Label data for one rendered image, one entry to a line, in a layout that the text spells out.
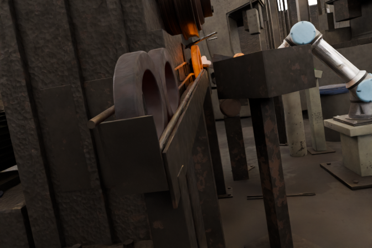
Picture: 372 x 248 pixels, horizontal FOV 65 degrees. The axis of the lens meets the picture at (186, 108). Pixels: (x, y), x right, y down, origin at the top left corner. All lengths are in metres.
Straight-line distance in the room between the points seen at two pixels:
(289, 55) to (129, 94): 0.64
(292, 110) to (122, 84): 1.87
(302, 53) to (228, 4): 3.36
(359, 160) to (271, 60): 1.04
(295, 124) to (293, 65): 1.29
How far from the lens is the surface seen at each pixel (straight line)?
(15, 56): 1.31
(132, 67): 0.42
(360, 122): 1.75
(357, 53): 3.99
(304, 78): 0.99
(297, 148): 2.26
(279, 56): 0.92
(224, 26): 4.28
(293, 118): 2.21
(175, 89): 0.72
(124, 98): 0.40
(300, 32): 1.61
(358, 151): 1.79
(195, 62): 1.47
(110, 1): 1.15
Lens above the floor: 0.67
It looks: 5 degrees down
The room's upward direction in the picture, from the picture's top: 9 degrees counter-clockwise
